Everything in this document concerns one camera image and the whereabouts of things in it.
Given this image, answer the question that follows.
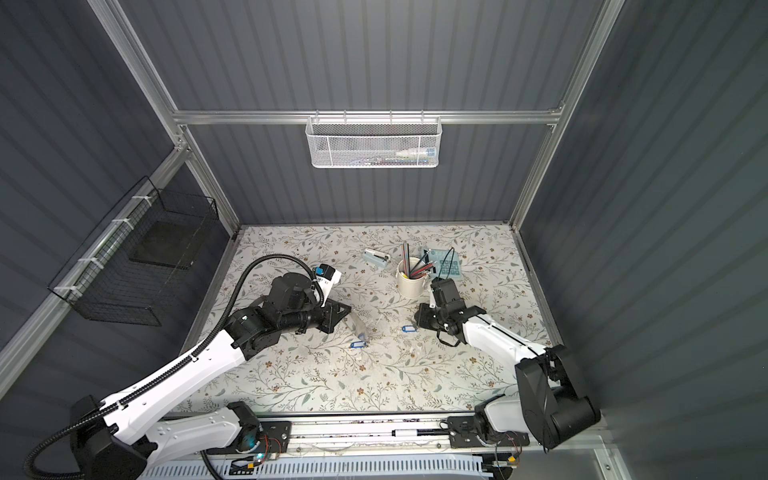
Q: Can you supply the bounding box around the white wire mesh basket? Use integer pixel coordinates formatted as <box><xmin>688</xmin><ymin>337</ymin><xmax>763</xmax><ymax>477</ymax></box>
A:
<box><xmin>305</xmin><ymin>118</ymin><xmax>443</xmax><ymax>169</ymax></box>

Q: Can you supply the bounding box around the black corrugated cable conduit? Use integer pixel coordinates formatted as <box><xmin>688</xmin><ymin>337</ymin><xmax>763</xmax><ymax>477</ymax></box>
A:
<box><xmin>23</xmin><ymin>253</ymin><xmax>319</xmax><ymax>480</ymax></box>

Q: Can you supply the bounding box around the glue tube in basket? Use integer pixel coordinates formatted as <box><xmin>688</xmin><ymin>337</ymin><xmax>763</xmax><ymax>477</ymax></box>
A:
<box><xmin>378</xmin><ymin>147</ymin><xmax>438</xmax><ymax>164</ymax></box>

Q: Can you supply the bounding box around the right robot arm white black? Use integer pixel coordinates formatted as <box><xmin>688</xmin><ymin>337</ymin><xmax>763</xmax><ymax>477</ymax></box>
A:
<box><xmin>414</xmin><ymin>279</ymin><xmax>601</xmax><ymax>451</ymax></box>

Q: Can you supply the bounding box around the black wire basket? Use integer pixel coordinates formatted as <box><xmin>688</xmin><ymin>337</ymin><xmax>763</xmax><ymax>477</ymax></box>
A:
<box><xmin>48</xmin><ymin>179</ymin><xmax>219</xmax><ymax>327</ymax></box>

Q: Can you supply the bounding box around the white pencil cup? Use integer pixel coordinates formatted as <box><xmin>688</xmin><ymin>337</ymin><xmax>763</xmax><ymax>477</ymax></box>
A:
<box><xmin>395</xmin><ymin>262</ymin><xmax>430</xmax><ymax>300</ymax></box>

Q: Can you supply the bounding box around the light blue stapler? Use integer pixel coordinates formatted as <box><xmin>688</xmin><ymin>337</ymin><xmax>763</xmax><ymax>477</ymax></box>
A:
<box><xmin>362</xmin><ymin>248</ymin><xmax>391</xmax><ymax>269</ymax></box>

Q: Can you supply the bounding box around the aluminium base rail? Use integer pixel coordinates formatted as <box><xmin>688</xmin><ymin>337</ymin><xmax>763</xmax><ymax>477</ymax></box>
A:
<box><xmin>125</xmin><ymin>413</ymin><xmax>607</xmax><ymax>463</ymax></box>

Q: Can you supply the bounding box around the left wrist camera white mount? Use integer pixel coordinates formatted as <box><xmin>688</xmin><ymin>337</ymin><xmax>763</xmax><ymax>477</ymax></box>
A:
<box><xmin>314</xmin><ymin>263</ymin><xmax>342</xmax><ymax>300</ymax></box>

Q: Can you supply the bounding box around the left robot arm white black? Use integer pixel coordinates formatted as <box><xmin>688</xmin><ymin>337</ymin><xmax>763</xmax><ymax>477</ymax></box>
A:
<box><xmin>70</xmin><ymin>265</ymin><xmax>352</xmax><ymax>479</ymax></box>

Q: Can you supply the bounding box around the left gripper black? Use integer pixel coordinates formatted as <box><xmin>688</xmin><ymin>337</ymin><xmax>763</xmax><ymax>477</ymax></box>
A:
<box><xmin>280</xmin><ymin>296</ymin><xmax>352</xmax><ymax>337</ymax></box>

